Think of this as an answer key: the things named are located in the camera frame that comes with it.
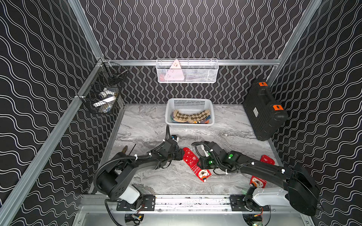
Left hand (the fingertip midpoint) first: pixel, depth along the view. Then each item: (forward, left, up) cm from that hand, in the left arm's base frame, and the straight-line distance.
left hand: (181, 150), depth 90 cm
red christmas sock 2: (-16, -45, -2) cm, 48 cm away
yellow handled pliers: (0, +38, -4) cm, 39 cm away
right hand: (-9, -11, +3) cm, 14 cm away
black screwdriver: (+1, +33, -4) cm, 33 cm away
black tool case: (+19, -51, +16) cm, 56 cm away
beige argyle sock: (+28, -11, +1) cm, 30 cm away
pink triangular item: (+38, +7, +31) cm, 50 cm away
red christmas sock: (-5, -7, -4) cm, 9 cm away
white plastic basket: (+35, -4, -2) cm, 35 cm away
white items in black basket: (+9, +41, +29) cm, 51 cm away
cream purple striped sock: (+25, -13, -1) cm, 28 cm away
